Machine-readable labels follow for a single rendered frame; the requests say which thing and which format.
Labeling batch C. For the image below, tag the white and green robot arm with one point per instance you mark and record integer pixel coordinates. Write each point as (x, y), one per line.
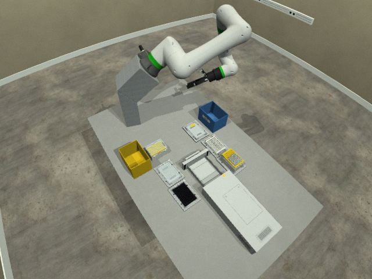
(232, 29)

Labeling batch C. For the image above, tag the blue open bin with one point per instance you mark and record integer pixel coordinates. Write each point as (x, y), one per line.
(216, 118)

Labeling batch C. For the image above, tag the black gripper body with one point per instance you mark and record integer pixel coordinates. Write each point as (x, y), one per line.
(210, 76)

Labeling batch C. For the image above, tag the yellow waste bin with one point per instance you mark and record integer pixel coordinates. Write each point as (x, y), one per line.
(135, 158)

